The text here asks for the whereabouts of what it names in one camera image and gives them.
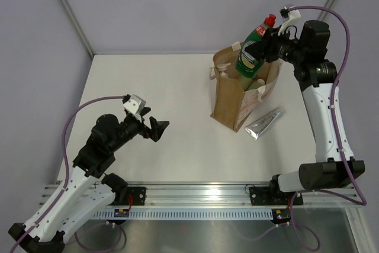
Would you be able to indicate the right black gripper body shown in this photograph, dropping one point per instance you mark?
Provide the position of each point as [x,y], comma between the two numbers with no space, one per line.
[281,47]

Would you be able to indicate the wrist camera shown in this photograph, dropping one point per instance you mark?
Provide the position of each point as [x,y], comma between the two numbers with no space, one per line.
[133,104]
[289,16]

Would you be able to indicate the beige pump lotion bottle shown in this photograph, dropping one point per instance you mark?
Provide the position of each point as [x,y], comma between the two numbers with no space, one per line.
[222,69]

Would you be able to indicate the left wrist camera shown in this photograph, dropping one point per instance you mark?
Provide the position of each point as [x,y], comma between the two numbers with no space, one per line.
[133,104]

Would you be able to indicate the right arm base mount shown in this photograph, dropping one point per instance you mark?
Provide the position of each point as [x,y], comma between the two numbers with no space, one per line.
[261,196]

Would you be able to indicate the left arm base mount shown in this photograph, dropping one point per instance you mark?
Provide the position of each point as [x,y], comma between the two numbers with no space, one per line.
[134,195]

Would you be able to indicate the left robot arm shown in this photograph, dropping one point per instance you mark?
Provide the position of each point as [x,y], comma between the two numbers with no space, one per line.
[86,188]

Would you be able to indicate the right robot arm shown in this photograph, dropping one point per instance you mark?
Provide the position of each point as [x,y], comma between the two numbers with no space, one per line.
[335,165]

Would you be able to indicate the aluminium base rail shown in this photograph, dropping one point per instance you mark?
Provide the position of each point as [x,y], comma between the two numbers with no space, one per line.
[218,195]

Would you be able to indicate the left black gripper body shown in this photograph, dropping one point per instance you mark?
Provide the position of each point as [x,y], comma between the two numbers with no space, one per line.
[130,128]

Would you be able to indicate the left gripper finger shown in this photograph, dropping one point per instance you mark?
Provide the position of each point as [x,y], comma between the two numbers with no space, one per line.
[144,111]
[157,128]

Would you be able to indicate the green dish soap bottle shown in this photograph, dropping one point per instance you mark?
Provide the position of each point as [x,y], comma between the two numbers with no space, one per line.
[247,65]

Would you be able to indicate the brown canvas bag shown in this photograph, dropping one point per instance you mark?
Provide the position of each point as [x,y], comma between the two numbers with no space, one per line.
[233,105]

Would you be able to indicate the left aluminium frame post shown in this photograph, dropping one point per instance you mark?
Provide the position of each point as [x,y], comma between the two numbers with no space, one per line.
[72,19]

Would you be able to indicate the silver tube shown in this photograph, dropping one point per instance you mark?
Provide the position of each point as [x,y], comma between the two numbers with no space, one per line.
[256,129]

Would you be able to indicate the white slotted cable duct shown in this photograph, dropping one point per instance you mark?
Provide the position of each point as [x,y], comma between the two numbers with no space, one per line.
[184,214]

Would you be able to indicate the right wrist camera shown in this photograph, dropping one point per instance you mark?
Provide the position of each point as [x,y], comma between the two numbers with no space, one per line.
[289,16]

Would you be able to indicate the green bottle white cap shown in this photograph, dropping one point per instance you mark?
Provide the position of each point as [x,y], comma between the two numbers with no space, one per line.
[258,85]
[245,82]

